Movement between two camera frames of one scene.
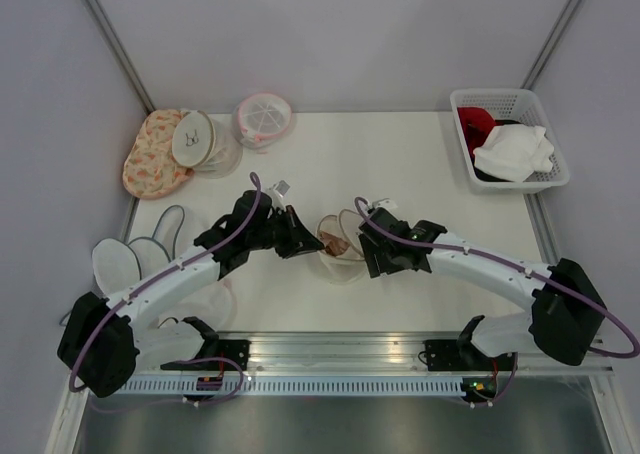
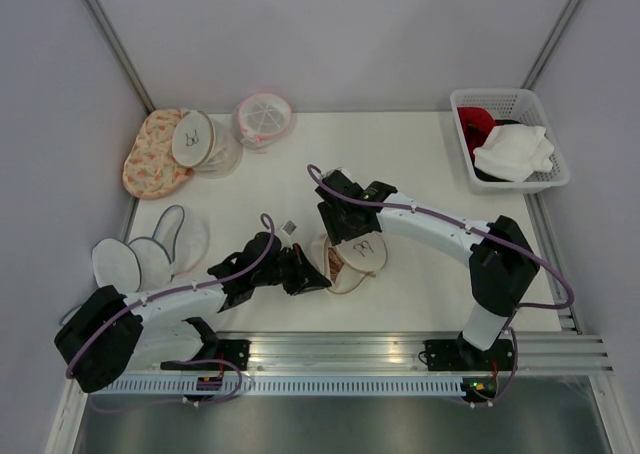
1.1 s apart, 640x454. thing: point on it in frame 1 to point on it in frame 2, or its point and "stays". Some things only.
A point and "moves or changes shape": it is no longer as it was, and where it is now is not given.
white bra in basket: x=515 y=152 stays
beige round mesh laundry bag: x=343 y=258 moves or changes shape
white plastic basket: x=511 y=105 stays
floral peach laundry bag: x=151 y=167 stays
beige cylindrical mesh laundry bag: x=207 y=144 stays
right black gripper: x=370 y=249 to x=336 y=232
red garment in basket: x=476 y=124 stays
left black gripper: x=297 y=235 to x=306 y=270
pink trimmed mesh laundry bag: x=261 y=119 stays
